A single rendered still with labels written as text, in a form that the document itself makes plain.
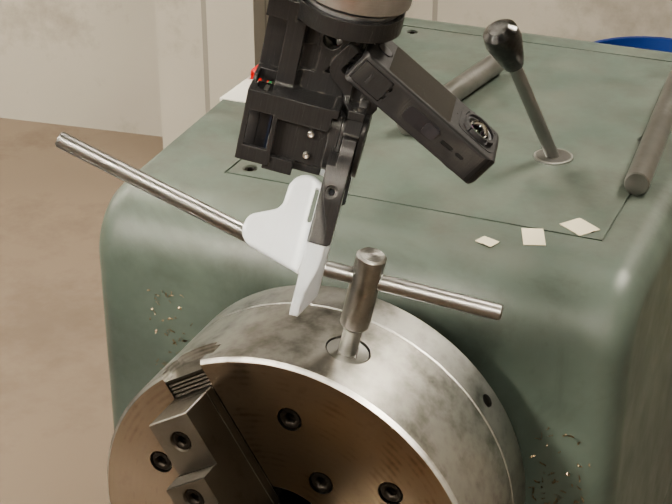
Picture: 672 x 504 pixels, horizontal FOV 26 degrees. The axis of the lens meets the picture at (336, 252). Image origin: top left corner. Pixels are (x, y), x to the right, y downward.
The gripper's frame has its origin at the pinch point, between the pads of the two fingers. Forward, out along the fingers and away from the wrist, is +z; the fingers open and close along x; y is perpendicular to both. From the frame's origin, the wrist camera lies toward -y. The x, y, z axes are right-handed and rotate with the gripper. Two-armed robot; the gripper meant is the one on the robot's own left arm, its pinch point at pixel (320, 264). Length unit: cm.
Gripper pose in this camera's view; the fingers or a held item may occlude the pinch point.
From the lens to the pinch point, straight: 104.0
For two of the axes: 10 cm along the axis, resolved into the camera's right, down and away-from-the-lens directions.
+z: -2.1, 8.3, 5.2
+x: -1.5, 5.0, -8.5
